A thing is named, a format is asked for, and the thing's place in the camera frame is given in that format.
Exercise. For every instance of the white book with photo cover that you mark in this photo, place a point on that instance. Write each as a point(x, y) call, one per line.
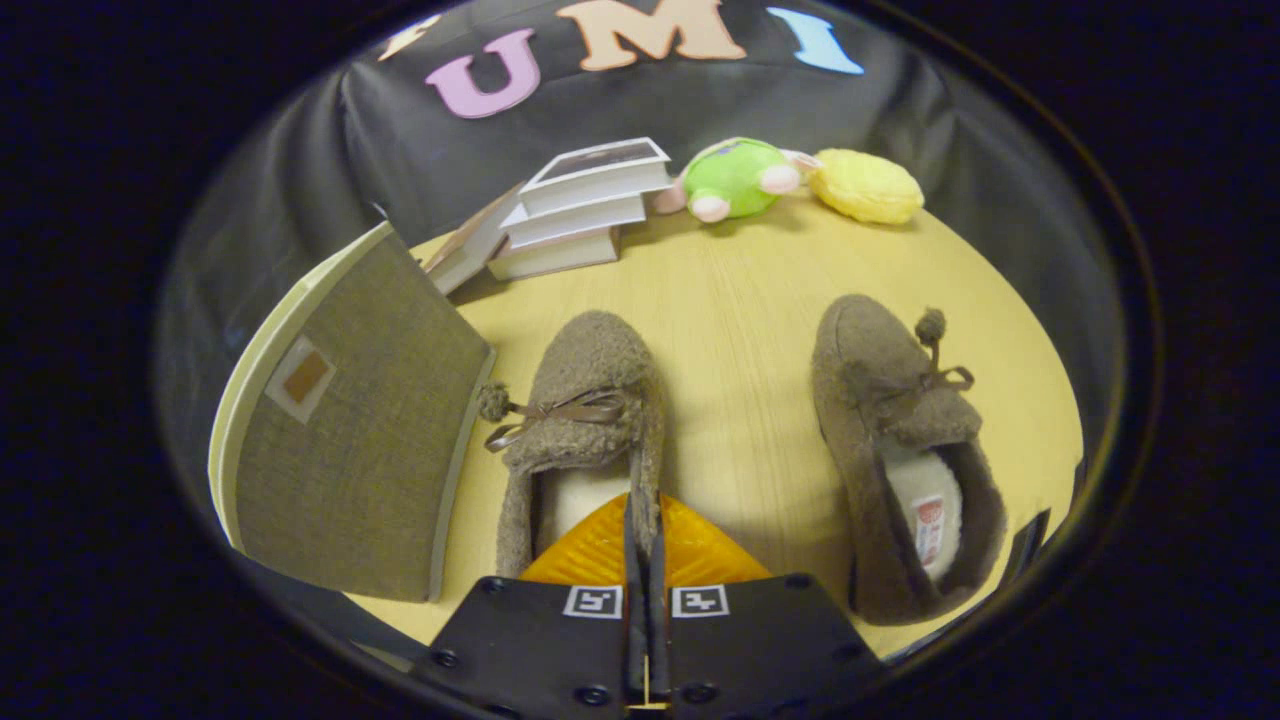
point(600, 175)

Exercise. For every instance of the beige fabric storage box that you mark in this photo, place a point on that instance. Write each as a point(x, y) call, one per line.
point(370, 430)

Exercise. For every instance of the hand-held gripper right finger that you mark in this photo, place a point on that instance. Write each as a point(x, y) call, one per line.
point(770, 650)

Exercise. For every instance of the yellow plush toy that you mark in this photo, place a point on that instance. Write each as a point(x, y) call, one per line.
point(865, 185)

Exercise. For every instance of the green plush toy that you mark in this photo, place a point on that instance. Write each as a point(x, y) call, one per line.
point(740, 175)

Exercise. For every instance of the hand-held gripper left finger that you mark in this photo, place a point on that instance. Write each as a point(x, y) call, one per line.
point(530, 650)

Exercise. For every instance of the black backdrop cloth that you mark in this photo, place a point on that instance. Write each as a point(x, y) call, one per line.
point(350, 130)

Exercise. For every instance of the brown cover book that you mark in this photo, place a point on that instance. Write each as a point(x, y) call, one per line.
point(470, 250)

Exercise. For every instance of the brown fuzzy shoe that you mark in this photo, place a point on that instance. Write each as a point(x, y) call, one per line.
point(870, 380)
point(590, 370)

